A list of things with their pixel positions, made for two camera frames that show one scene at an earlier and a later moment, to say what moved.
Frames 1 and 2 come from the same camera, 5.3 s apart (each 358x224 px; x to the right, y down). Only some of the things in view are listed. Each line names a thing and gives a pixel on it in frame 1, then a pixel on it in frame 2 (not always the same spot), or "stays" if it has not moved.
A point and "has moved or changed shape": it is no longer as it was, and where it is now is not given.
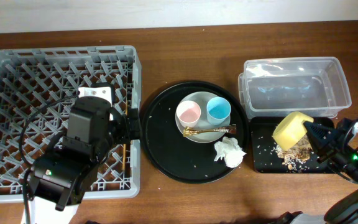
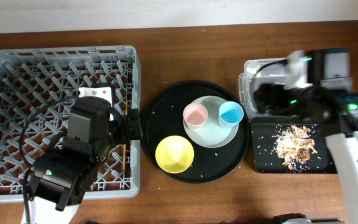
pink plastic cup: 188,112 has moved or changed shape
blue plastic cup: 218,111 -> 230,114
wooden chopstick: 124,144 stays
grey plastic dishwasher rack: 16,81 stays
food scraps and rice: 300,151 stays
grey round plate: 201,98 -> 212,135
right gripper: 337,144 -> 266,97
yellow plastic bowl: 291,130 -> 174,154
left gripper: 132,125 stays
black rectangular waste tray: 265,158 stays
